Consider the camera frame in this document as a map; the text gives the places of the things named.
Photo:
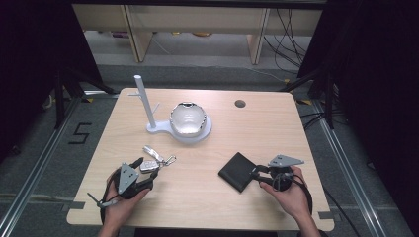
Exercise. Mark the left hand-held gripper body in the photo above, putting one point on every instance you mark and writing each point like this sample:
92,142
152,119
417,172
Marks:
126,177

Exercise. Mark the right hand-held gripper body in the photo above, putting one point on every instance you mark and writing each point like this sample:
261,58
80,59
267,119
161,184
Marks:
282,174

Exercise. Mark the black leather wallet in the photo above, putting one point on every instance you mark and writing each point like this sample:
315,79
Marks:
237,171

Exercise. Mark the person's right hand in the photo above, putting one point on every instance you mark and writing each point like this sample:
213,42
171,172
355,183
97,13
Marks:
290,197

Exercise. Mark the person's left hand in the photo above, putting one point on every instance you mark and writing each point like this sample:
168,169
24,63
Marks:
122,205

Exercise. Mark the white key stand with tray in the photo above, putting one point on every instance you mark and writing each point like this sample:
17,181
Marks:
150,108

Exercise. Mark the round grey table grommet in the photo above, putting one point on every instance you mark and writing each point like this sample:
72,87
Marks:
240,103

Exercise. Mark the black metal stand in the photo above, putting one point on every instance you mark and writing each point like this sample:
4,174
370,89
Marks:
324,89
67,89

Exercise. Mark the dark curtain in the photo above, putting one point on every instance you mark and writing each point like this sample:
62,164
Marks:
378,82
33,65

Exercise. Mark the aluminium floor rail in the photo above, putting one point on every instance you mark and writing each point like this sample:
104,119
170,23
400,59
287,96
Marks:
346,171
39,158

